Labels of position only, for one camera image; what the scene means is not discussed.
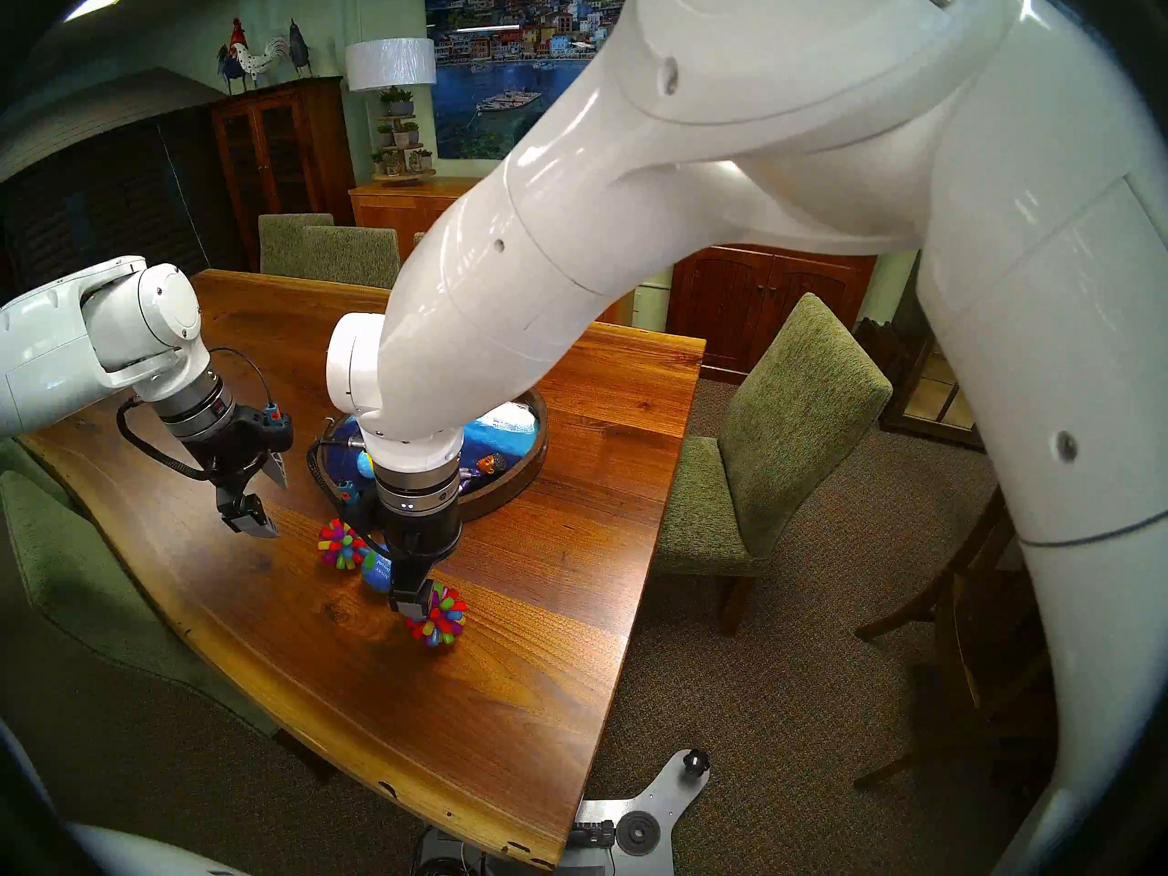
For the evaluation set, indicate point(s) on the tiered wooden plant stand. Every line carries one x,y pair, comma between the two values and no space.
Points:
401,179

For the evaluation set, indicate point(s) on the dark slatted window blind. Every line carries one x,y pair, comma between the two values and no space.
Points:
91,217

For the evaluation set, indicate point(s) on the small dark doll figurine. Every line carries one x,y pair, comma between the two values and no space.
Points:
491,465

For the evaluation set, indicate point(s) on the white rooster figurine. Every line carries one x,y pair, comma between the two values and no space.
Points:
255,60

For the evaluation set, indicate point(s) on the ceiling light panel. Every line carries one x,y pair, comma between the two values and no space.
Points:
96,4

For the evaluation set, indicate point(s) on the white drum lamp shade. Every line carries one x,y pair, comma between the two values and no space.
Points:
391,64

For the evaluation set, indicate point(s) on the round wooden blue resin tray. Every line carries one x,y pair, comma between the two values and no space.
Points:
520,482

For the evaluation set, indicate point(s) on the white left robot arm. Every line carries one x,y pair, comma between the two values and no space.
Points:
55,336

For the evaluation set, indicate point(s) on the black round knob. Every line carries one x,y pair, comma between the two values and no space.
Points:
696,763

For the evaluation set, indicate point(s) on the multicolour spiky ball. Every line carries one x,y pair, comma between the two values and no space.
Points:
339,546
447,620

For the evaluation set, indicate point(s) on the blue red rooster figurine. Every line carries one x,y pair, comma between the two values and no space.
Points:
234,62

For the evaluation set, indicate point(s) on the light wood sideboard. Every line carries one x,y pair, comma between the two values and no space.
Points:
392,210

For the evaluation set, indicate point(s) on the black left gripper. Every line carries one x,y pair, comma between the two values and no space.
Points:
239,448

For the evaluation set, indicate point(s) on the dark wood console cabinet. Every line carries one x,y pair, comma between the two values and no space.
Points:
940,400

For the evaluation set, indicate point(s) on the blue green globe ball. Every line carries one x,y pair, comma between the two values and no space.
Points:
374,573

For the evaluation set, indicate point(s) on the white robot torso shell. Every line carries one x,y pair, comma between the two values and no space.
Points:
137,856

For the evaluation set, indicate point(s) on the harbour town wall picture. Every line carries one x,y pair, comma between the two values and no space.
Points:
474,80

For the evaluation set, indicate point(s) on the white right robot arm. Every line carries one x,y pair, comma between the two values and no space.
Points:
730,153

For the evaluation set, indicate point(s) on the dark bird figurine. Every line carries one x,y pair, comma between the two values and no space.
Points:
299,51

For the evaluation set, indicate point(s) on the yellow red toy flashlight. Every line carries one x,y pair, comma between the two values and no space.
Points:
365,465

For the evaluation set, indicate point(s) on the dark wood glass-door cabinet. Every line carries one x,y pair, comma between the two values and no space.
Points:
319,153

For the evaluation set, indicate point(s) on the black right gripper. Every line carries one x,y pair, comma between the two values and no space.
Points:
415,537

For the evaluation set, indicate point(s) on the grey metal robot base bracket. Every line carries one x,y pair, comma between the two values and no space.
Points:
657,797

